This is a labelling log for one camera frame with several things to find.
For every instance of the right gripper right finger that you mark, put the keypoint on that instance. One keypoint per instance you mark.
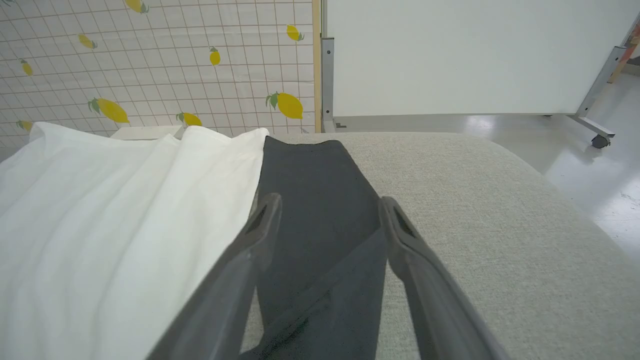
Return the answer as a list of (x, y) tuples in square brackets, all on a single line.
[(430, 300)]

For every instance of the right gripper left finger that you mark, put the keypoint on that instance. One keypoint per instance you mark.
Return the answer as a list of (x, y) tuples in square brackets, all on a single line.
[(235, 280)]

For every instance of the black and white garment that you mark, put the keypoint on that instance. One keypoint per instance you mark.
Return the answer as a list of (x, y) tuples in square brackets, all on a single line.
[(100, 225)]

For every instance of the grey fabric sofa cushion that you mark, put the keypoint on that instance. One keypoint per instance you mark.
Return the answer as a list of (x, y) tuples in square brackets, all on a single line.
[(500, 250)]

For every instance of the wood-framed lemon print panel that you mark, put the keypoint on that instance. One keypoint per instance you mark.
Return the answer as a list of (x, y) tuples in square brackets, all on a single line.
[(150, 60)]

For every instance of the whiteboard on grey metal stand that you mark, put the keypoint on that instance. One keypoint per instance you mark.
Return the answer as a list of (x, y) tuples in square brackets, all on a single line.
[(450, 60)]

